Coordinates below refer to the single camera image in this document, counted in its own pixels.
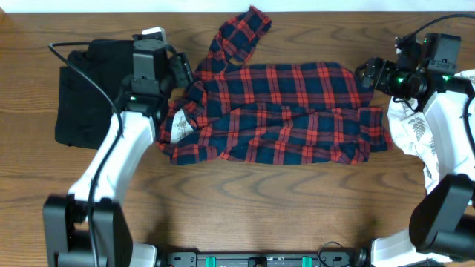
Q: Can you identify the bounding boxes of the red navy plaid shirt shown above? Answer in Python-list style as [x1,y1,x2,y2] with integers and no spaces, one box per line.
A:
[157,7,393,165]

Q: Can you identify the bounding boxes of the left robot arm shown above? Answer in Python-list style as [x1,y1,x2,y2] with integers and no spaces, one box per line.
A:
[42,27,192,267]

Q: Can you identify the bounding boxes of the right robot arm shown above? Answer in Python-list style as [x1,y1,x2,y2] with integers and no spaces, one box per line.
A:
[356,33,474,266]

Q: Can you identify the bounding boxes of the white fern print cloth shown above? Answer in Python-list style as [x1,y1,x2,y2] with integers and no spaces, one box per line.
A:
[387,70,474,193]

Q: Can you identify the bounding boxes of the black folded garment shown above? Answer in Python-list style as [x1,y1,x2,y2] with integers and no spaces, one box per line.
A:
[55,40,133,149]

